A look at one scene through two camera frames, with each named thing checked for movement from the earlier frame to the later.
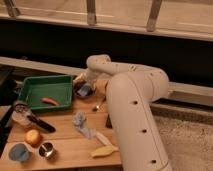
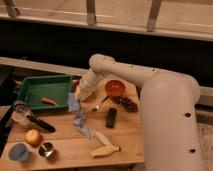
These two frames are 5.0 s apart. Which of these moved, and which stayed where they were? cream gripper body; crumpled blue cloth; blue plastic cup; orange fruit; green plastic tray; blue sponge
Moved: blue sponge; cream gripper body
Stayed: crumpled blue cloth; green plastic tray; blue plastic cup; orange fruit
